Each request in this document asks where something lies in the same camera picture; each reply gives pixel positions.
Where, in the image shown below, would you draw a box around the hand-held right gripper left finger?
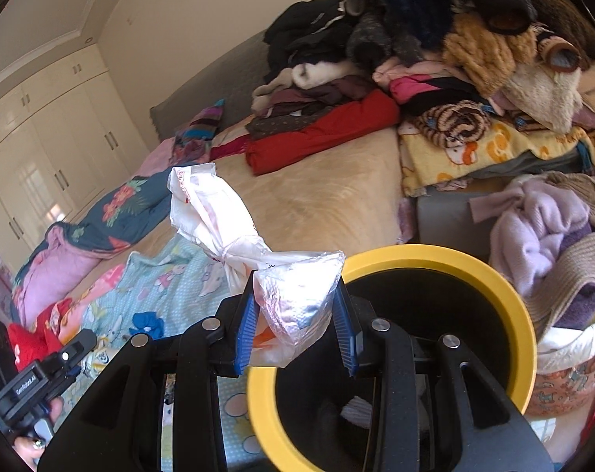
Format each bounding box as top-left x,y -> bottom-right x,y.
37,275 -> 263,472

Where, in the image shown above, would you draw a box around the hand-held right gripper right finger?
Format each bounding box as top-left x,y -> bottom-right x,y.
329,278 -> 556,472

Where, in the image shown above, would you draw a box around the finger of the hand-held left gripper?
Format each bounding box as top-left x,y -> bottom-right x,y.
56,329 -> 98,378

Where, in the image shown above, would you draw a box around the yellow-rimmed black bin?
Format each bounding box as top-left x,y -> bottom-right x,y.
245,245 -> 539,472

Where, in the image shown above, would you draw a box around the white plastic bag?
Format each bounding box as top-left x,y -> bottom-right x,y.
167,162 -> 347,369

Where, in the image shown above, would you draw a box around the person's left hand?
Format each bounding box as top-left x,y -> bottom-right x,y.
12,399 -> 65,469

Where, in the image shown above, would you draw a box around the red cloth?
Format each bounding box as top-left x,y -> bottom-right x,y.
6,322 -> 57,369

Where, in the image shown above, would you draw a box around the light blue cartoon sheet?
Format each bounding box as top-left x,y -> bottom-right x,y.
56,236 -> 259,472

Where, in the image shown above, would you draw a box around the floral blue and pink quilt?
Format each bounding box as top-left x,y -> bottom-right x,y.
11,172 -> 180,328

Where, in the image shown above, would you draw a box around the beige pillow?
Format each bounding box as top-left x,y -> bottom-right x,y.
130,128 -> 416,286

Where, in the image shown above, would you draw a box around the maroon cloth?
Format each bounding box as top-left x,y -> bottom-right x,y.
211,135 -> 251,158

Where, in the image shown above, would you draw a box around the pink cloth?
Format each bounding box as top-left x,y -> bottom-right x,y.
133,135 -> 180,178

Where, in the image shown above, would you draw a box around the red garment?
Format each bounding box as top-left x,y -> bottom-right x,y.
245,89 -> 401,177

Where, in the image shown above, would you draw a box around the lavender sweater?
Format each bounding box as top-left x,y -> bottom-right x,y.
469,177 -> 593,298

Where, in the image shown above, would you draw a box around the white wardrobe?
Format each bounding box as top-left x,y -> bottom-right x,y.
0,42 -> 153,276

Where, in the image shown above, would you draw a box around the colourful striped cloth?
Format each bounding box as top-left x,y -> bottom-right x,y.
174,99 -> 227,158

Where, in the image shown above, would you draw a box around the yellow cartoon blanket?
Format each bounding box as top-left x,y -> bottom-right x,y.
398,113 -> 595,197

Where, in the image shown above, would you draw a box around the brown folded garments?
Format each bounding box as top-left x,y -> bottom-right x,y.
245,76 -> 377,141

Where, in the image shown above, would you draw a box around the tiger striped cloth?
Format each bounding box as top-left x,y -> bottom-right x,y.
413,100 -> 495,148

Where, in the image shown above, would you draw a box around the purple cloth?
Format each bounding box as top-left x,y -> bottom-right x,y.
558,290 -> 595,330

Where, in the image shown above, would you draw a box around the beige knit sweater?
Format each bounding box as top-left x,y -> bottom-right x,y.
518,172 -> 595,330

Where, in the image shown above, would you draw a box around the grey cushion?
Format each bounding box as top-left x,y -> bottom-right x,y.
150,27 -> 278,141

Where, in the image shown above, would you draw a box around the pink garments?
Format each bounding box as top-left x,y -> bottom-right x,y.
373,56 -> 460,104

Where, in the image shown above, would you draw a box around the white fluffy garment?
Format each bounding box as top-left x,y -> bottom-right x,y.
253,61 -> 357,109

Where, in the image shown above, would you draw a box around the grey fuzzy garment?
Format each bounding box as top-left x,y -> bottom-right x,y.
346,10 -> 426,70

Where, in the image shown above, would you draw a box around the black clothing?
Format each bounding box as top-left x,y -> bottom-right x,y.
263,0 -> 362,84

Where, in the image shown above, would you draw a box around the cream fleece garment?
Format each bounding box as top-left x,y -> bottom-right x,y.
494,59 -> 588,133

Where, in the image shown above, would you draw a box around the tan fluffy garment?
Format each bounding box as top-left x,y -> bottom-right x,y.
442,12 -> 539,99

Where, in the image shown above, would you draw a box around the navy fuzzy garment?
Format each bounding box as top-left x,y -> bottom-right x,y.
376,0 -> 455,50

